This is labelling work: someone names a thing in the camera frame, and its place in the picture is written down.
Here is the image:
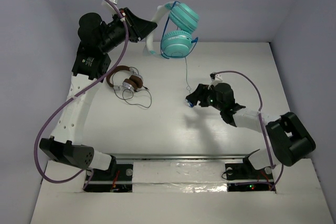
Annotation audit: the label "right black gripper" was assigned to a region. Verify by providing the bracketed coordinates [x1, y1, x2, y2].
[186, 83, 224, 112]

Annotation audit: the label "teal white headphones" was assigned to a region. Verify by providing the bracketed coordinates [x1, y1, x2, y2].
[144, 1, 199, 59]

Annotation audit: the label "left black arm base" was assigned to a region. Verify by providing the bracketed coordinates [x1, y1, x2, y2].
[83, 157, 133, 193]

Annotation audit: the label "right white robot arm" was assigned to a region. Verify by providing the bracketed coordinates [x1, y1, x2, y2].
[186, 83, 316, 178]

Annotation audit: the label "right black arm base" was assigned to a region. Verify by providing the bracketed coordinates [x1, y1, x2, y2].
[221, 150, 275, 192]

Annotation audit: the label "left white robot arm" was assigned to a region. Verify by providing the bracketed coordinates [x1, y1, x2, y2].
[39, 7, 157, 179]

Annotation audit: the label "brown silver headphones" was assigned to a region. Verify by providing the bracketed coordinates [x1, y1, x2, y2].
[106, 65, 146, 92]

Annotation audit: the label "white foam taped block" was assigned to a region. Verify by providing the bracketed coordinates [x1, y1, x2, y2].
[132, 161, 227, 193]

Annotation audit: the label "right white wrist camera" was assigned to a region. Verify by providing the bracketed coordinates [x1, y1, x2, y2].
[209, 72, 223, 89]

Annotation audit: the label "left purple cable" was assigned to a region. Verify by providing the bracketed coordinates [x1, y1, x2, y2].
[34, 0, 130, 190]

